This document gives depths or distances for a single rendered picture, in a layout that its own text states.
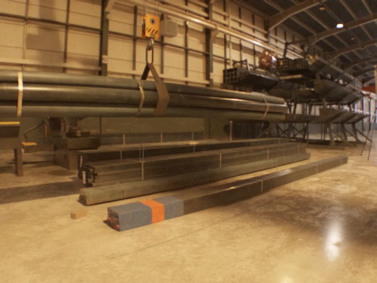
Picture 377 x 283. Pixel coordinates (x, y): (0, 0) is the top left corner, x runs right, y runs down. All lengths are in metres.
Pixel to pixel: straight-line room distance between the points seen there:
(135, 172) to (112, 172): 0.35
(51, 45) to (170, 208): 8.87
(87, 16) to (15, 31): 2.86
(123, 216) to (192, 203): 0.79
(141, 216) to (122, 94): 1.28
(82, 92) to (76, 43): 8.30
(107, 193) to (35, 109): 1.28
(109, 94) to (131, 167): 1.19
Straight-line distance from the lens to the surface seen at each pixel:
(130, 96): 2.97
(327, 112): 9.93
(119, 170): 3.55
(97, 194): 3.21
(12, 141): 5.31
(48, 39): 10.72
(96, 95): 2.80
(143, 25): 3.65
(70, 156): 5.73
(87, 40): 11.19
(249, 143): 6.54
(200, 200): 2.92
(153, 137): 10.01
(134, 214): 2.47
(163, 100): 3.19
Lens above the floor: 0.94
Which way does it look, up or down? 4 degrees down
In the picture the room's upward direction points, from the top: straight up
